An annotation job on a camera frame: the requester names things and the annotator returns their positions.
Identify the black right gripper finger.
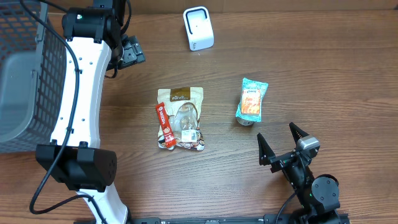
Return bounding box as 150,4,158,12
257,133,275,166
289,122,308,143

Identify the teal snack packet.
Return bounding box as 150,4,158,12
235,78,269,123

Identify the beige nut pouch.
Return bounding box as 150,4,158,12
157,87,205,151

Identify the red coffee stick sachet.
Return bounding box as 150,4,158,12
155,103,177,148

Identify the orange tissue packet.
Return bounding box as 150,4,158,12
241,89,261,115

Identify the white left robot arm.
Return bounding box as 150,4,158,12
35,1,145,223

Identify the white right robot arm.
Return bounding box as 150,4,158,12
257,122,350,224

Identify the white barcode scanner stand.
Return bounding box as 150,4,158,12
183,6,215,51

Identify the green lidded jar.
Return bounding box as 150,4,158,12
236,117,254,126

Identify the grey plastic mesh basket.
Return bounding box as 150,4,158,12
1,0,67,153

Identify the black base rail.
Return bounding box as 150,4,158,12
74,213,351,224

